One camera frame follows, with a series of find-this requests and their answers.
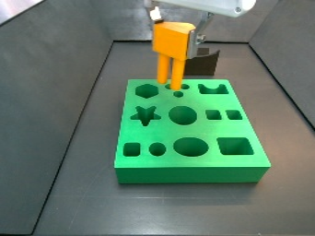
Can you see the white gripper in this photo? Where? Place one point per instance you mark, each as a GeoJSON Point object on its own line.
{"type": "Point", "coordinates": [230, 8]}

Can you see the yellow three prong object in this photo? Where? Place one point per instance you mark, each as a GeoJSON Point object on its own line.
{"type": "Point", "coordinates": [170, 43]}

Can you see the black curved fixture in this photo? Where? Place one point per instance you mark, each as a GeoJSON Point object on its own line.
{"type": "Point", "coordinates": [203, 64]}

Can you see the green shape sorter block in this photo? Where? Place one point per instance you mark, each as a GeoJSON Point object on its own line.
{"type": "Point", "coordinates": [187, 136]}

